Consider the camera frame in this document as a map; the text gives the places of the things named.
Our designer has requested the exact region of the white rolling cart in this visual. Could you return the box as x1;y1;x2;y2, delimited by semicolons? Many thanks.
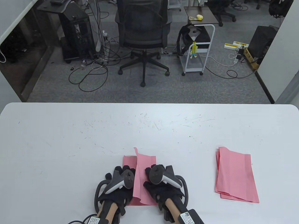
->
179;24;216;76

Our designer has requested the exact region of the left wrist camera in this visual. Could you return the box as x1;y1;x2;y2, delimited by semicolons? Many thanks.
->
88;216;109;224

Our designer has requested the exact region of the pink paper sheet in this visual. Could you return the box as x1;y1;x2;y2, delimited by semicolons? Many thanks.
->
123;147;159;206

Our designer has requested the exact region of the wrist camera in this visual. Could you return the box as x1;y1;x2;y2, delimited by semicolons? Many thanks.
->
88;216;109;224
177;209;205;224

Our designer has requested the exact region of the dark desk with keyboard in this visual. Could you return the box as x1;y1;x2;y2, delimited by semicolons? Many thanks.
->
37;0;73;14

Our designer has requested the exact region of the black mesh office chair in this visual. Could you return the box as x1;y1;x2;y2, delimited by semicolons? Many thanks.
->
114;0;173;87

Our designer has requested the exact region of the person's left hand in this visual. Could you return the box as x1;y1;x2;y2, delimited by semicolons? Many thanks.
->
98;165;137;216

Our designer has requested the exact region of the stack of pink papers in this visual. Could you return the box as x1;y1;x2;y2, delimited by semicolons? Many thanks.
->
215;147;260;203

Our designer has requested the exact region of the glove grey tracking controller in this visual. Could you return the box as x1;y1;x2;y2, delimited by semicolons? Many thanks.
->
149;164;189;206
94;169;135;211

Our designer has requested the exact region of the black bag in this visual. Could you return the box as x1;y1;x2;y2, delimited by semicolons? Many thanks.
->
176;24;211;56

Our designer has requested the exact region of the white power adapter cable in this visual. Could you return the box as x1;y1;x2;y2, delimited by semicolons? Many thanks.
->
206;52;243;67

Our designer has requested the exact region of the black computer tower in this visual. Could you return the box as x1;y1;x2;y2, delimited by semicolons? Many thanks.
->
58;9;96;64

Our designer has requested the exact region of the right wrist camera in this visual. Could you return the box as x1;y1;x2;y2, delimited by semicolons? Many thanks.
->
177;209;205;224

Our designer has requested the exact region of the person's right forearm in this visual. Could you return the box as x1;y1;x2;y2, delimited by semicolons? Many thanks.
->
164;198;185;217

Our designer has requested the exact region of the right glove grey tracking controller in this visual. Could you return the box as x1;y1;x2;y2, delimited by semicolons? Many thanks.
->
149;164;189;206

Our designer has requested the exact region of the black office chair base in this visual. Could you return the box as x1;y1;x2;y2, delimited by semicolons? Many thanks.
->
211;0;237;27

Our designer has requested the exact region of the black floor cable tangle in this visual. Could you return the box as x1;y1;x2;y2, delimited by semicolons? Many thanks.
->
68;0;131;92

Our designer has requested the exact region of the black backpack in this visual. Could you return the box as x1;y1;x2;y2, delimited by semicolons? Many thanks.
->
269;0;294;18

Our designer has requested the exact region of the person's left forearm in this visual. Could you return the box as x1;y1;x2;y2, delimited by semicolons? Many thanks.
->
96;201;118;221

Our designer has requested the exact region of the person's right hand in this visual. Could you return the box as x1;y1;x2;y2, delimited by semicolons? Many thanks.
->
143;164;185;211

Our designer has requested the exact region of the brown side table top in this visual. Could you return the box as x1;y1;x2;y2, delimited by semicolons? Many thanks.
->
184;6;219;25

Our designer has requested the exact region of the long black floor cable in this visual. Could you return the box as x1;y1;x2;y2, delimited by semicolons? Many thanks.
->
205;63;255;79

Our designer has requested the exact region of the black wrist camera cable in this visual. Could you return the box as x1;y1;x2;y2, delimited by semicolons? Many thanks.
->
68;213;94;224

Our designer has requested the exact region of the left glove grey tracking controller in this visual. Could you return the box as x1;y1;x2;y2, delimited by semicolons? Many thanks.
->
94;169;135;211

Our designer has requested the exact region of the yellow toy figure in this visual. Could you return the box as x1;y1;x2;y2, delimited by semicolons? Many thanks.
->
190;42;198;59

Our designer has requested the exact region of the yellow white power strip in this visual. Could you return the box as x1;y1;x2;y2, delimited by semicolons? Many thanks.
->
224;41;248;49

